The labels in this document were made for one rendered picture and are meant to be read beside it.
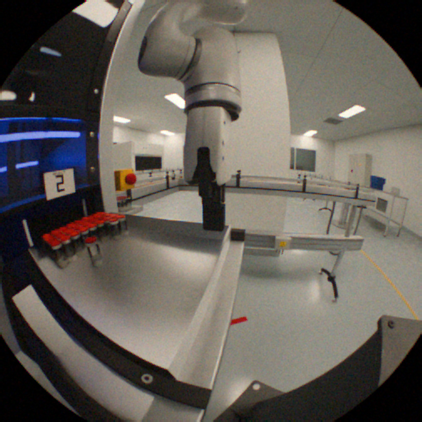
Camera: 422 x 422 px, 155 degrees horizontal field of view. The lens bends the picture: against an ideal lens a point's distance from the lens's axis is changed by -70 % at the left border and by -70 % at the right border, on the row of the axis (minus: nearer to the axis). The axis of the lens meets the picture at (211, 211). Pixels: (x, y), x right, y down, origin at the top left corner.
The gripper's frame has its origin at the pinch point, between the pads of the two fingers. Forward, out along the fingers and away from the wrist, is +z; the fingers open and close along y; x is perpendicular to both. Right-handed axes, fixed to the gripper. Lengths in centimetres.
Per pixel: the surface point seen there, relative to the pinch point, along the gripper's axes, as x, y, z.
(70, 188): -35.0, 3.9, -5.6
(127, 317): -5.7, 15.8, 6.9
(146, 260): -10.1, 5.2, 6.7
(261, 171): 17, -144, -5
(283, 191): 28, -83, 6
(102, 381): -3.5, 23.5, 7.0
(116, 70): -35, -10, -44
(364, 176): 445, -475, -26
